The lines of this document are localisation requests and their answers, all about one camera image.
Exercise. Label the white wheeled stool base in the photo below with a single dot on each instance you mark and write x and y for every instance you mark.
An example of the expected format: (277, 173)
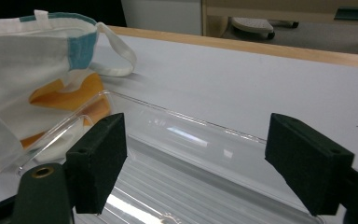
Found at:
(253, 26)

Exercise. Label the white canvas tote bag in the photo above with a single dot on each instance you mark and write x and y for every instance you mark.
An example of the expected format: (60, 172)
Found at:
(34, 77)

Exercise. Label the clear plastic tray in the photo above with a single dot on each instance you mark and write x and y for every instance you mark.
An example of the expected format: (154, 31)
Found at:
(180, 155)

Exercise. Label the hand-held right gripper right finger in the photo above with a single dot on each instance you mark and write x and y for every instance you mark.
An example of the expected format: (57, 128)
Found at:
(307, 161)

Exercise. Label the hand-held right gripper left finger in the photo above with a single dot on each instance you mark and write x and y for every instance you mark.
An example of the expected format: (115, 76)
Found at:
(87, 168)

